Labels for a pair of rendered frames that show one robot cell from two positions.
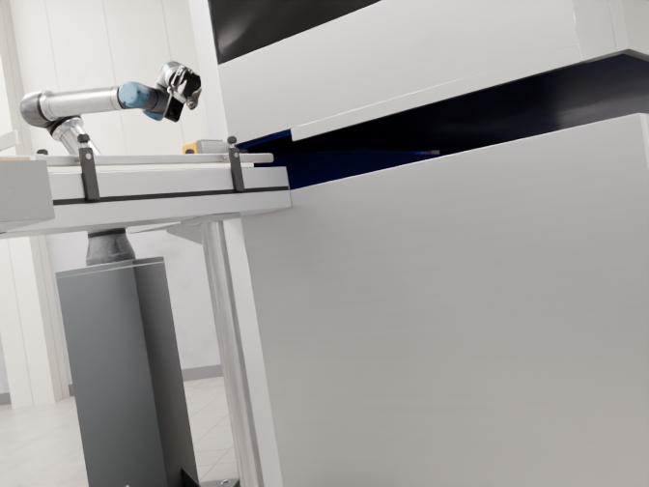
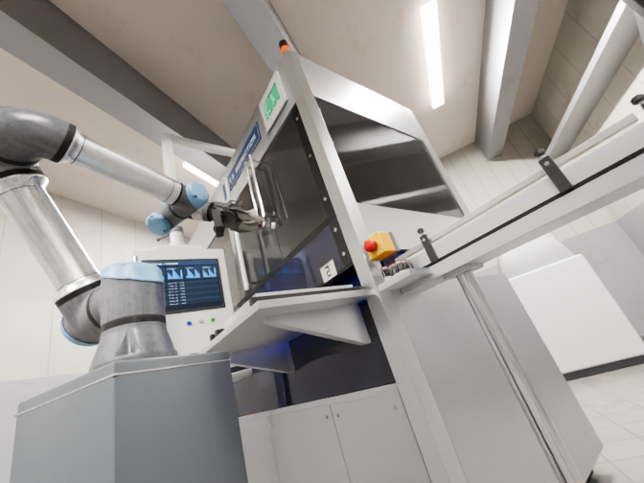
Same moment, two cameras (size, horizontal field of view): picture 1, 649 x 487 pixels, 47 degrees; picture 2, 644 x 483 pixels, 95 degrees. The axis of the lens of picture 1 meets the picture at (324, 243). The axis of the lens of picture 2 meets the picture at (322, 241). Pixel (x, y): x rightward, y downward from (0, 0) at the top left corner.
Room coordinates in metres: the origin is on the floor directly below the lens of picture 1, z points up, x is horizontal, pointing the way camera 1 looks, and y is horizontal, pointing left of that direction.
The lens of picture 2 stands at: (1.83, 1.18, 0.68)
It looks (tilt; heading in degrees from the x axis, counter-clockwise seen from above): 23 degrees up; 279
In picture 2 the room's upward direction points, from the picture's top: 18 degrees counter-clockwise
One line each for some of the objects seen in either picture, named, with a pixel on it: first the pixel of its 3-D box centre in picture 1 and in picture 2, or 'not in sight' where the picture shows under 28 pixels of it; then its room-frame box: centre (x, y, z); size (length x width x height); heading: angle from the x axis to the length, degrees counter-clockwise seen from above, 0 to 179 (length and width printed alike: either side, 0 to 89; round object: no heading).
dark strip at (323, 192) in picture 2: not in sight; (316, 174); (1.92, 0.18, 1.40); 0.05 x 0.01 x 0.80; 141
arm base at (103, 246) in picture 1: (108, 247); (135, 347); (2.34, 0.66, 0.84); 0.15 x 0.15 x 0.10
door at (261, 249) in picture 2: not in sight; (252, 232); (2.41, -0.23, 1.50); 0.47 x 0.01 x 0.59; 141
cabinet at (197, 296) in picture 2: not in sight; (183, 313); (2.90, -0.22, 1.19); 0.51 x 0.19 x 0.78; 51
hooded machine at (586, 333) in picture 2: not in sight; (544, 296); (0.30, -2.49, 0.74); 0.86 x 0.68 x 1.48; 171
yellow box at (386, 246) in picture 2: (204, 157); (380, 245); (1.79, 0.25, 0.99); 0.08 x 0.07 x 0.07; 51
